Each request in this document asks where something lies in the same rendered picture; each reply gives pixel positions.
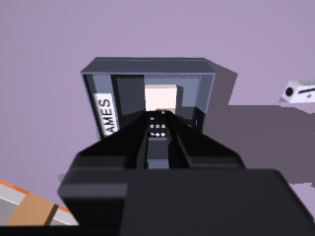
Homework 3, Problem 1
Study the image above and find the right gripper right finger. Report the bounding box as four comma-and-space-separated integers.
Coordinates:
167, 111, 246, 169

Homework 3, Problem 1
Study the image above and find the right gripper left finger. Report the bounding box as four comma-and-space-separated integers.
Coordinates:
68, 111, 149, 170

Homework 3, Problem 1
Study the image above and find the black die with white pips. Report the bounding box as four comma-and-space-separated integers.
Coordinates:
148, 110, 168, 138

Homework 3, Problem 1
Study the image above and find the dark grey three-compartment bin rack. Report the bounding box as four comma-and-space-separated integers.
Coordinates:
80, 57, 216, 169

